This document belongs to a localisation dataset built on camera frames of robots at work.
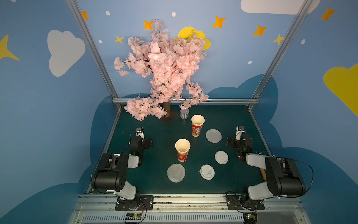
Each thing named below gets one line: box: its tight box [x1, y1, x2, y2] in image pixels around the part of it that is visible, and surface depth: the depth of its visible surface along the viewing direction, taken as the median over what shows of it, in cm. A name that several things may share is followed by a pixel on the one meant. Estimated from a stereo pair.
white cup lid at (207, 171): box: [199, 164, 216, 181], surface depth 86 cm
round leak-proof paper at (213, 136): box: [205, 128, 222, 144], surface depth 104 cm
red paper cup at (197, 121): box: [191, 114, 206, 138], surface depth 95 cm
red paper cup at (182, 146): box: [174, 138, 191, 162], surface depth 82 cm
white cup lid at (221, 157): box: [214, 150, 229, 165], surface depth 92 cm
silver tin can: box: [179, 108, 190, 120], surface depth 113 cm
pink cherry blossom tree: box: [113, 18, 209, 121], surface depth 77 cm
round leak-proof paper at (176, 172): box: [166, 163, 186, 183], surface depth 86 cm
